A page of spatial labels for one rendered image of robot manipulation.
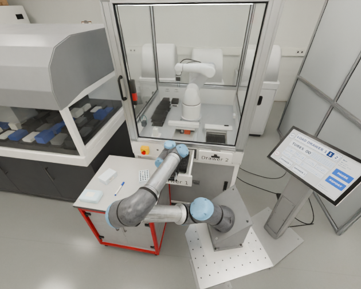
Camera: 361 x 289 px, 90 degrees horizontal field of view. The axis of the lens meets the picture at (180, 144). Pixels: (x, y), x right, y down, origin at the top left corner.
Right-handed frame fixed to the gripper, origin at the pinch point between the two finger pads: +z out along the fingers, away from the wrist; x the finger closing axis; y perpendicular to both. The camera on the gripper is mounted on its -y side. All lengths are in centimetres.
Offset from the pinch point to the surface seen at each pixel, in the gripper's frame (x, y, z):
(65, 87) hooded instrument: -80, -21, -58
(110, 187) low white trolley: -52, 6, 15
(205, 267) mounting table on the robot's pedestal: 29, 50, 14
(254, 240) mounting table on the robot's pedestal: 58, 30, 15
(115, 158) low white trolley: -63, -28, 15
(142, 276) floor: -23, 42, 90
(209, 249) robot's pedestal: 31, 40, 14
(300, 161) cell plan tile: 90, -17, -14
